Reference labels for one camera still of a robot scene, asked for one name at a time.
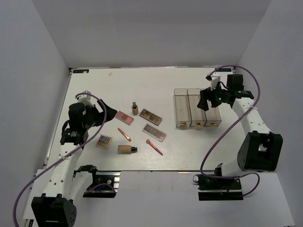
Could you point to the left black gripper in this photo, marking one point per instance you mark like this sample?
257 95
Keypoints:
111 113

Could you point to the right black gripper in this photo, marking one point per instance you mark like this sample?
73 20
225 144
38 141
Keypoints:
205 94

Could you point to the pink blush palette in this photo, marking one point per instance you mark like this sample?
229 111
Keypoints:
124 118

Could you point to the round foundation bottle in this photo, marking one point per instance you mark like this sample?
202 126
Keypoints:
135 110

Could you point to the colourful square eyeshadow palette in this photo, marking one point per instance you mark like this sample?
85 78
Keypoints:
103 141

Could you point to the square foundation bottle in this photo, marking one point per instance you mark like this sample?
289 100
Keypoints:
126 149

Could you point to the brown gold eyeshadow palette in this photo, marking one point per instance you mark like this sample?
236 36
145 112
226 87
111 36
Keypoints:
150 117

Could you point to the round pink makeup brush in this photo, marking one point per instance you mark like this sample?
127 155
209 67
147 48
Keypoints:
154 147

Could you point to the mauve eyeshadow palette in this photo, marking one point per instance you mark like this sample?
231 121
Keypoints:
154 132

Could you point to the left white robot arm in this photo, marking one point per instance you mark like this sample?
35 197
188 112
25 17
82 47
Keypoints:
55 207

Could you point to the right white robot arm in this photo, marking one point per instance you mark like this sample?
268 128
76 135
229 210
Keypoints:
261 147

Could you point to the right clear organizer bin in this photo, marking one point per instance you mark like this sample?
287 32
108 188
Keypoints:
213 118

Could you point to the clear organizer bin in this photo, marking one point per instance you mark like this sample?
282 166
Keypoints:
197 115
182 109
213 118

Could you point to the middle clear organizer bin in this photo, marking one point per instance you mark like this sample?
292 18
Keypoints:
197 115

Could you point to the left clear organizer bin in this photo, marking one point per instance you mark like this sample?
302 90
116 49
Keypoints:
182 109

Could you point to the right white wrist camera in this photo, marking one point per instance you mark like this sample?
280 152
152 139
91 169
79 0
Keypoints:
214 78

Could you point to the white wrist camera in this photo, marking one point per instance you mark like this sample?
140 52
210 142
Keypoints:
84 97
214 78

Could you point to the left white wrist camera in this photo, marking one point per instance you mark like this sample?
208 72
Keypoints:
84 97

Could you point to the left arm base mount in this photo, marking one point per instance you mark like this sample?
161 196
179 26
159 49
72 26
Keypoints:
101 184

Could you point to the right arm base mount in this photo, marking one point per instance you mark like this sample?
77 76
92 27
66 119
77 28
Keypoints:
213 189

